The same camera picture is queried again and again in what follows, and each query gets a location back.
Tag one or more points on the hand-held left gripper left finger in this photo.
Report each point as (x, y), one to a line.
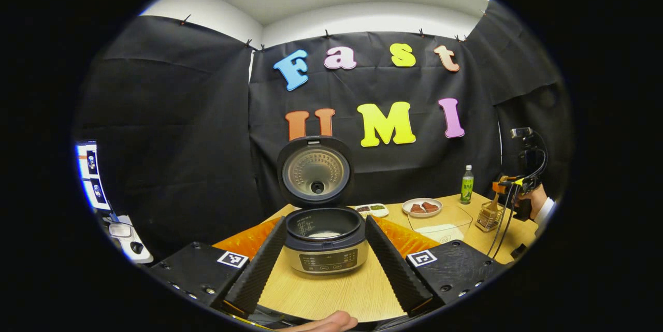
(259, 270)

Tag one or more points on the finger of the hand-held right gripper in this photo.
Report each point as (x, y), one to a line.
(505, 186)

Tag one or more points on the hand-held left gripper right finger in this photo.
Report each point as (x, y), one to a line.
(396, 270)

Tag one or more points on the clear chopstick holder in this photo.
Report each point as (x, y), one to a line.
(487, 220)

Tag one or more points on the clear box of rice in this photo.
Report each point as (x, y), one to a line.
(440, 231)

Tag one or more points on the black silver rice cooker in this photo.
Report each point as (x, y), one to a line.
(323, 259)

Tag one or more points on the green drink bottle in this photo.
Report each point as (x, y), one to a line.
(467, 187)

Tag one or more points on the white plate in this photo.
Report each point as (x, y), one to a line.
(409, 210)

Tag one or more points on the white divided food tray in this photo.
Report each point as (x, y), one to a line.
(373, 210)

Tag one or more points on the brown meat piece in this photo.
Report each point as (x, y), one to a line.
(417, 208)
(431, 206)

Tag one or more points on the black computer mouse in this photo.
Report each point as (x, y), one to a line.
(137, 247)

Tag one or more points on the white side desk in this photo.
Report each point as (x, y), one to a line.
(132, 259)

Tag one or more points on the white flat device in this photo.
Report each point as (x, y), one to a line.
(120, 230)

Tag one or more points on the black backdrop cloth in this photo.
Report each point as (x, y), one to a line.
(181, 140)

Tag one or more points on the computer monitor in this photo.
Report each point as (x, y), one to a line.
(93, 176)

